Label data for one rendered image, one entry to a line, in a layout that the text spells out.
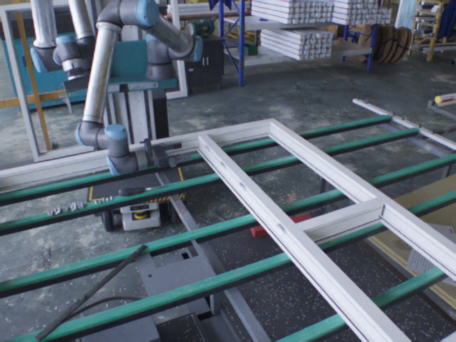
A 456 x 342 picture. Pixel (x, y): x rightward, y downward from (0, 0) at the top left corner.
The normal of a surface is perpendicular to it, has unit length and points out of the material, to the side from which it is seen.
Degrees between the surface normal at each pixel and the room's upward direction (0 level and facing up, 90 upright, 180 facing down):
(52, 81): 90
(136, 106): 90
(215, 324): 0
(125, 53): 90
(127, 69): 90
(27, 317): 0
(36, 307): 0
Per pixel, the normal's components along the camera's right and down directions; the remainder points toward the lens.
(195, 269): 0.00, -0.87
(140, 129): 0.24, 0.49
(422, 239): -0.91, 0.21
